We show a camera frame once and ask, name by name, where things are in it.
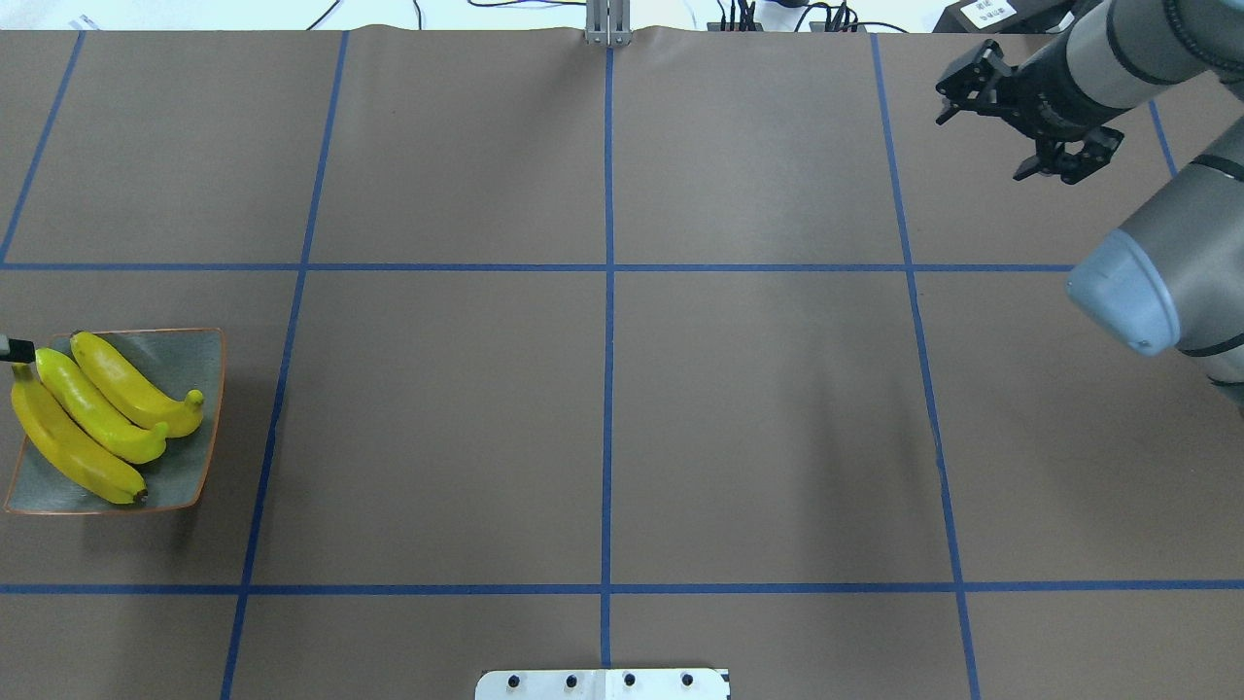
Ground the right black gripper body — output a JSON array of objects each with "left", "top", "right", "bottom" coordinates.
[{"left": 1001, "top": 44, "right": 1100, "bottom": 154}]

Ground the yellow banana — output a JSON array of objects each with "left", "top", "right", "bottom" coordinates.
[
  {"left": 35, "top": 347, "right": 169, "bottom": 465},
  {"left": 70, "top": 332, "right": 205, "bottom": 438},
  {"left": 10, "top": 364, "right": 148, "bottom": 507}
]

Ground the grey square plate orange rim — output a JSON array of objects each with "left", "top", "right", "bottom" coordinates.
[{"left": 5, "top": 328, "right": 225, "bottom": 515}]

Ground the aluminium frame post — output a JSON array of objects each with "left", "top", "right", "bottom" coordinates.
[{"left": 583, "top": 0, "right": 634, "bottom": 48}]

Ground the white camera mast base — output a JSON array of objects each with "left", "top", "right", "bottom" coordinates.
[{"left": 474, "top": 666, "right": 731, "bottom": 699}]

